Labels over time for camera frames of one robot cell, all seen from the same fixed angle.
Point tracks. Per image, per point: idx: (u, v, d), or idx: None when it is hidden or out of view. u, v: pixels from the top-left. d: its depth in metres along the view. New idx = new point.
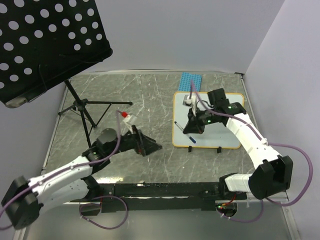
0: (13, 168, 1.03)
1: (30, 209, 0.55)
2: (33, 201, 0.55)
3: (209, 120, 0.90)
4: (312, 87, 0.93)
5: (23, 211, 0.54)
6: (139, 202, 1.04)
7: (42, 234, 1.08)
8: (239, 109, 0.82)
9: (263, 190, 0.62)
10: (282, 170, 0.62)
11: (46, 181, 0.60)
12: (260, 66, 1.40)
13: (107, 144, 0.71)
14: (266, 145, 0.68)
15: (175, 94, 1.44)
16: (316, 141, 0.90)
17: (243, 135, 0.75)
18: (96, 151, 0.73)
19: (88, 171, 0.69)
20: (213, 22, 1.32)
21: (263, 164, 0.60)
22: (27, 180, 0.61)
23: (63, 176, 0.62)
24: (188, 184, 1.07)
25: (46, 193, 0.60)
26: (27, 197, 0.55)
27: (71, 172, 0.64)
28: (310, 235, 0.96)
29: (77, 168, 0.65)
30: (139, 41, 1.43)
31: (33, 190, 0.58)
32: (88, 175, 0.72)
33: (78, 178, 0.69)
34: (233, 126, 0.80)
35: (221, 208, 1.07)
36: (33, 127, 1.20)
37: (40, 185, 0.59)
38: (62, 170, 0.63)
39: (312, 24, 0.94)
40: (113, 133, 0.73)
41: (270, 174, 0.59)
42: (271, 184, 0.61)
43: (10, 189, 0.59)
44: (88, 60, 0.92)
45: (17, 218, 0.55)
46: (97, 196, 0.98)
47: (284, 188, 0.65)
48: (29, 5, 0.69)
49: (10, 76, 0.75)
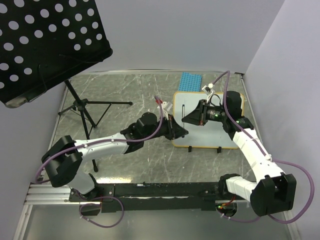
0: (13, 168, 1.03)
1: (72, 167, 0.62)
2: (77, 160, 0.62)
3: (216, 115, 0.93)
4: (313, 87, 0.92)
5: (65, 168, 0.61)
6: (140, 202, 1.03)
7: (42, 235, 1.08)
8: (246, 124, 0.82)
9: (264, 207, 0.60)
10: (285, 188, 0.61)
11: (90, 145, 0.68)
12: (260, 66, 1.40)
13: (146, 126, 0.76)
14: (270, 161, 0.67)
15: (175, 93, 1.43)
16: (315, 140, 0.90)
17: (247, 150, 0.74)
18: (133, 131, 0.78)
19: (125, 148, 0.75)
20: (213, 22, 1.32)
21: (265, 179, 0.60)
22: (73, 140, 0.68)
23: (104, 145, 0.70)
24: (187, 184, 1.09)
25: (86, 157, 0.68)
26: (73, 154, 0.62)
27: (111, 143, 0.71)
28: (310, 236, 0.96)
29: (117, 142, 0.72)
30: (139, 41, 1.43)
31: (78, 150, 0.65)
32: (122, 152, 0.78)
33: (113, 152, 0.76)
34: (239, 140, 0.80)
35: (221, 208, 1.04)
36: (33, 127, 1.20)
37: (85, 147, 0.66)
38: (104, 140, 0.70)
39: (312, 25, 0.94)
40: (154, 117, 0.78)
41: (271, 190, 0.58)
42: (272, 201, 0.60)
43: (57, 144, 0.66)
44: (89, 60, 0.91)
45: (58, 172, 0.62)
46: (97, 196, 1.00)
47: (287, 208, 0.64)
48: (30, 5, 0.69)
49: (10, 76, 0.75)
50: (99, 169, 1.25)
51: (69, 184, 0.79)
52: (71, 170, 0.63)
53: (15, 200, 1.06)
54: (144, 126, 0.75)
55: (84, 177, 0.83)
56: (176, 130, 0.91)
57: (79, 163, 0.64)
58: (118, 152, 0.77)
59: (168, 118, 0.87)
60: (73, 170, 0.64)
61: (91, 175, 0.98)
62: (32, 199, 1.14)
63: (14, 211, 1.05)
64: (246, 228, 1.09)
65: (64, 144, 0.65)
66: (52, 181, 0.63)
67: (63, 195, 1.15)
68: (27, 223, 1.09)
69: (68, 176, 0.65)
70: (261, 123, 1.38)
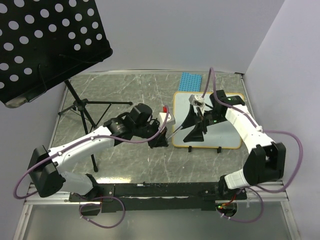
0: (13, 168, 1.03)
1: (51, 178, 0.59)
2: (53, 171, 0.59)
3: (215, 120, 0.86)
4: (313, 87, 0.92)
5: (45, 180, 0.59)
6: (140, 202, 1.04)
7: (42, 235, 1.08)
8: (238, 100, 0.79)
9: (256, 175, 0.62)
10: (275, 157, 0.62)
11: (65, 151, 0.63)
12: (260, 66, 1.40)
13: (139, 117, 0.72)
14: (260, 132, 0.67)
15: (175, 94, 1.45)
16: (315, 140, 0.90)
17: (239, 124, 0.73)
18: (120, 122, 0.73)
19: (109, 142, 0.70)
20: (214, 22, 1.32)
21: (256, 148, 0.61)
22: (47, 149, 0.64)
23: (83, 146, 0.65)
24: (188, 184, 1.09)
25: (66, 164, 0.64)
26: (48, 166, 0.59)
27: (91, 142, 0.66)
28: (310, 236, 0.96)
29: (98, 139, 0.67)
30: (140, 41, 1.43)
31: (53, 160, 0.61)
32: (111, 145, 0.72)
33: (101, 149, 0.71)
34: (231, 116, 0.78)
35: (221, 208, 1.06)
36: (33, 127, 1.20)
37: (59, 155, 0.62)
38: (82, 140, 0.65)
39: (312, 24, 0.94)
40: (149, 110, 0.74)
41: (262, 159, 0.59)
42: (263, 169, 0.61)
43: (33, 157, 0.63)
44: (89, 60, 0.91)
45: (41, 185, 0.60)
46: (97, 196, 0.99)
47: (278, 178, 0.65)
48: (30, 5, 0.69)
49: (10, 76, 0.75)
50: (99, 169, 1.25)
51: (68, 187, 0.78)
52: (52, 181, 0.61)
53: (15, 201, 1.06)
54: (140, 114, 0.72)
55: (82, 180, 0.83)
56: (159, 140, 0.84)
57: (58, 172, 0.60)
58: (106, 146, 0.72)
59: (161, 132, 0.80)
60: (54, 180, 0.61)
61: (87, 174, 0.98)
62: (32, 200, 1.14)
63: (14, 211, 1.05)
64: (247, 228, 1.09)
65: (38, 156, 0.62)
66: (40, 193, 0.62)
67: (63, 195, 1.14)
68: (27, 223, 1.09)
69: (54, 185, 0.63)
70: (261, 123, 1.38)
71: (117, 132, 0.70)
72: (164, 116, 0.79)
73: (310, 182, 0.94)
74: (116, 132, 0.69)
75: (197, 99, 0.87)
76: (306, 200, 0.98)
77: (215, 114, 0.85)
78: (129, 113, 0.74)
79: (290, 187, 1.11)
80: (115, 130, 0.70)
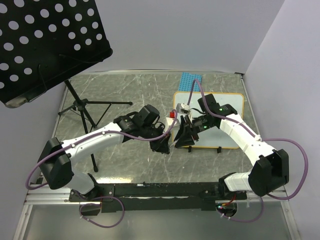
0: (13, 168, 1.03)
1: (63, 170, 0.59)
2: (66, 163, 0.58)
3: (205, 125, 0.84)
4: (313, 86, 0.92)
5: (56, 171, 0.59)
6: (140, 202, 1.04)
7: (42, 235, 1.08)
8: (230, 110, 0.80)
9: (264, 186, 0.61)
10: (279, 164, 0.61)
11: (78, 144, 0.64)
12: (260, 66, 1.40)
13: (149, 116, 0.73)
14: (260, 141, 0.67)
15: (175, 93, 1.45)
16: (316, 141, 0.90)
17: (236, 135, 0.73)
18: (129, 119, 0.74)
19: (119, 138, 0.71)
20: (213, 22, 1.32)
21: (260, 159, 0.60)
22: (60, 141, 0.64)
23: (95, 140, 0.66)
24: (188, 184, 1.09)
25: (78, 156, 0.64)
26: (60, 157, 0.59)
27: (103, 137, 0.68)
28: (310, 236, 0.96)
29: (109, 134, 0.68)
30: (140, 41, 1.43)
31: (66, 152, 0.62)
32: (120, 141, 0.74)
33: (109, 145, 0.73)
34: (226, 127, 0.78)
35: (221, 208, 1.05)
36: (33, 127, 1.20)
37: (72, 147, 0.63)
38: (95, 135, 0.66)
39: (312, 24, 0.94)
40: (158, 111, 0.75)
41: (268, 170, 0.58)
42: (270, 179, 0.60)
43: (46, 147, 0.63)
44: (89, 59, 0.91)
45: (52, 176, 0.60)
46: (97, 197, 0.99)
47: (284, 182, 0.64)
48: (30, 5, 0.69)
49: (10, 76, 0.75)
50: (99, 169, 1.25)
51: (69, 185, 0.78)
52: (63, 173, 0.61)
53: (16, 201, 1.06)
54: (149, 113, 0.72)
55: (84, 177, 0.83)
56: (161, 145, 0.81)
57: (70, 164, 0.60)
58: (115, 142, 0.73)
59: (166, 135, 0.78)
60: (66, 172, 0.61)
61: (89, 175, 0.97)
62: (32, 199, 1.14)
63: (14, 211, 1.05)
64: (246, 228, 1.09)
65: (51, 147, 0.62)
66: (49, 184, 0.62)
67: (63, 195, 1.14)
68: (27, 223, 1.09)
69: (64, 177, 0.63)
70: (261, 123, 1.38)
71: (127, 128, 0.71)
72: (172, 121, 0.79)
73: (310, 182, 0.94)
74: (125, 129, 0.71)
75: (184, 107, 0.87)
76: (306, 200, 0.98)
77: (204, 120, 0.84)
78: (138, 112, 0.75)
79: (290, 187, 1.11)
80: (124, 127, 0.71)
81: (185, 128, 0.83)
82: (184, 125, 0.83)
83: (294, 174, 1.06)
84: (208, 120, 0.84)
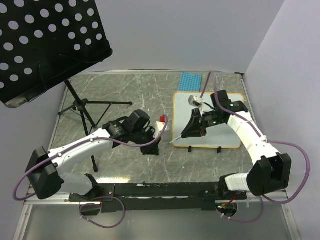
0: (13, 169, 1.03)
1: (50, 179, 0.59)
2: (54, 172, 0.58)
3: (214, 121, 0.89)
4: (313, 86, 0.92)
5: (43, 181, 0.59)
6: (139, 202, 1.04)
7: (42, 235, 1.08)
8: (241, 107, 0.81)
9: (260, 186, 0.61)
10: (280, 167, 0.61)
11: (65, 153, 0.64)
12: (260, 66, 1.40)
13: (139, 121, 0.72)
14: (265, 142, 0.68)
15: (175, 94, 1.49)
16: (316, 141, 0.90)
17: (243, 133, 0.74)
18: (119, 124, 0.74)
19: (108, 144, 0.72)
20: (213, 23, 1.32)
21: (262, 160, 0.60)
22: (47, 150, 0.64)
23: (82, 148, 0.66)
24: (188, 184, 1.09)
25: (65, 165, 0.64)
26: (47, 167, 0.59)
27: (91, 144, 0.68)
28: (310, 236, 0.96)
29: (97, 141, 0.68)
30: (140, 41, 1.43)
31: (53, 161, 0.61)
32: (110, 146, 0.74)
33: (99, 151, 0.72)
34: (234, 123, 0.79)
35: (221, 208, 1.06)
36: (33, 127, 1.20)
37: (59, 156, 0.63)
38: (82, 142, 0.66)
39: (312, 24, 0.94)
40: (148, 115, 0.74)
41: (268, 172, 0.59)
42: (269, 181, 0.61)
43: (32, 158, 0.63)
44: (89, 60, 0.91)
45: (39, 187, 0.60)
46: (97, 197, 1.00)
47: (282, 186, 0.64)
48: (30, 5, 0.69)
49: (10, 76, 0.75)
50: (99, 169, 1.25)
51: (68, 188, 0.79)
52: (51, 183, 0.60)
53: (16, 201, 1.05)
54: (138, 119, 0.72)
55: (80, 181, 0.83)
56: (152, 148, 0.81)
57: (57, 174, 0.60)
58: (105, 148, 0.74)
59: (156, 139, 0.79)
60: (53, 182, 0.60)
61: (86, 175, 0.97)
62: (32, 200, 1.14)
63: (14, 211, 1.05)
64: (246, 228, 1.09)
65: (37, 157, 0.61)
66: (38, 195, 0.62)
67: (63, 195, 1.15)
68: (27, 223, 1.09)
69: (52, 187, 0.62)
70: (261, 124, 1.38)
71: (116, 134, 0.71)
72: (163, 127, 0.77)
73: (310, 182, 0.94)
74: (114, 135, 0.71)
75: (196, 100, 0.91)
76: (306, 200, 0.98)
77: (214, 116, 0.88)
78: (128, 117, 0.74)
79: (290, 187, 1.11)
80: (113, 132, 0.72)
81: (194, 120, 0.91)
82: (194, 117, 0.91)
83: (294, 174, 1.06)
84: (218, 116, 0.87)
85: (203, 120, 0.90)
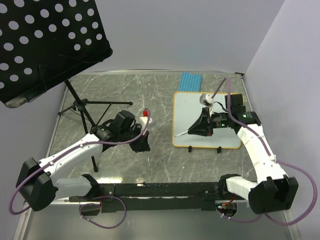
0: (13, 169, 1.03)
1: (43, 190, 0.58)
2: (47, 181, 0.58)
3: (222, 123, 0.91)
4: (313, 86, 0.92)
5: (37, 193, 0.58)
6: (139, 202, 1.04)
7: (42, 235, 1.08)
8: (253, 119, 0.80)
9: (261, 206, 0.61)
10: (285, 190, 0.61)
11: (56, 161, 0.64)
12: (260, 66, 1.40)
13: (125, 121, 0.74)
14: (273, 162, 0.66)
15: (175, 94, 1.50)
16: (316, 141, 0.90)
17: (251, 147, 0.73)
18: (106, 128, 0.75)
19: (98, 148, 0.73)
20: (212, 23, 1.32)
21: (266, 180, 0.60)
22: (37, 161, 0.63)
23: (73, 154, 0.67)
24: (187, 184, 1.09)
25: (58, 173, 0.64)
26: (41, 177, 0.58)
27: (81, 149, 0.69)
28: (310, 236, 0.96)
29: (87, 145, 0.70)
30: (139, 41, 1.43)
31: (45, 171, 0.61)
32: (100, 150, 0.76)
33: (89, 156, 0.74)
34: (244, 136, 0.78)
35: (221, 208, 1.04)
36: (33, 127, 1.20)
37: (51, 165, 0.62)
38: (72, 148, 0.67)
39: (311, 25, 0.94)
40: (133, 114, 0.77)
41: (271, 193, 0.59)
42: (270, 202, 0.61)
43: (22, 171, 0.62)
44: (89, 60, 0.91)
45: (33, 198, 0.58)
46: (97, 197, 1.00)
47: (285, 208, 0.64)
48: (30, 5, 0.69)
49: (10, 76, 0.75)
50: (99, 169, 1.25)
51: (65, 191, 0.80)
52: (44, 193, 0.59)
53: (16, 201, 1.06)
54: (125, 119, 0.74)
55: (77, 183, 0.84)
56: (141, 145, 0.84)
57: (50, 183, 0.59)
58: (95, 153, 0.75)
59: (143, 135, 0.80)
60: (46, 191, 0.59)
61: (85, 175, 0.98)
62: None
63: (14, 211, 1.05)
64: (246, 228, 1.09)
65: (28, 169, 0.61)
66: (32, 207, 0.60)
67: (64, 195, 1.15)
68: (27, 223, 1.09)
69: (46, 197, 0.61)
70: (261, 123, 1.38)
71: (105, 137, 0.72)
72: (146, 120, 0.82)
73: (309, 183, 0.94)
74: (103, 138, 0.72)
75: (207, 99, 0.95)
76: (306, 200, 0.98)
77: (223, 118, 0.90)
78: (114, 119, 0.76)
79: None
80: (102, 136, 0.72)
81: (202, 118, 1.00)
82: (203, 116, 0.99)
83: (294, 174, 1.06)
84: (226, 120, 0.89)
85: (212, 120, 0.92)
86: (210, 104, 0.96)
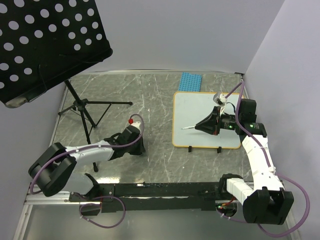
0: (13, 168, 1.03)
1: (66, 171, 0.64)
2: (71, 164, 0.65)
3: (230, 125, 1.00)
4: (313, 87, 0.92)
5: (60, 172, 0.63)
6: (139, 202, 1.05)
7: (41, 235, 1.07)
8: (260, 130, 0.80)
9: (253, 216, 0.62)
10: (280, 202, 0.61)
11: (80, 151, 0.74)
12: (260, 66, 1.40)
13: (132, 135, 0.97)
14: (272, 174, 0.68)
15: (175, 94, 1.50)
16: (315, 140, 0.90)
17: (253, 156, 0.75)
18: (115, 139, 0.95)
19: (110, 152, 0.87)
20: (212, 22, 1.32)
21: (261, 190, 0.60)
22: (63, 146, 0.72)
23: (92, 150, 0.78)
24: (187, 184, 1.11)
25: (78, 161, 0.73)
26: (65, 159, 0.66)
27: (99, 149, 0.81)
28: (310, 236, 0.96)
29: (103, 148, 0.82)
30: (139, 41, 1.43)
31: (70, 155, 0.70)
32: (107, 158, 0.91)
33: (100, 157, 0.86)
34: (247, 145, 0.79)
35: (221, 208, 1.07)
36: (33, 127, 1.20)
37: (76, 151, 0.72)
38: (93, 146, 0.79)
39: (312, 24, 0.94)
40: (137, 130, 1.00)
41: (264, 202, 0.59)
42: (263, 212, 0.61)
43: (48, 152, 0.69)
44: (89, 60, 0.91)
45: (54, 177, 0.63)
46: (97, 196, 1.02)
47: (277, 221, 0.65)
48: (30, 5, 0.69)
49: (10, 76, 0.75)
50: (99, 169, 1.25)
51: (66, 188, 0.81)
52: (64, 176, 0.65)
53: (15, 202, 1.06)
54: (131, 133, 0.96)
55: (82, 179, 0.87)
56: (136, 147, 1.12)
57: (73, 167, 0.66)
58: (105, 156, 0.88)
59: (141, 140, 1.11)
60: (66, 175, 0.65)
61: (87, 175, 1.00)
62: (33, 200, 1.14)
63: (14, 212, 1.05)
64: (246, 228, 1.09)
65: (55, 150, 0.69)
66: (44, 191, 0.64)
67: (64, 195, 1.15)
68: (27, 224, 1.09)
69: (62, 181, 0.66)
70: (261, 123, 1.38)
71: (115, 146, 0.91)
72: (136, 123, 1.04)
73: (309, 182, 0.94)
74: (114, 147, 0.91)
75: (221, 99, 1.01)
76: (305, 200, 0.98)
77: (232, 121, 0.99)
78: (122, 133, 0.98)
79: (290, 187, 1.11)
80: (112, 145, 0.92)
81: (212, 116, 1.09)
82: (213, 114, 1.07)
83: (293, 174, 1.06)
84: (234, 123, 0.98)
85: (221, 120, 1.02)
86: (223, 103, 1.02)
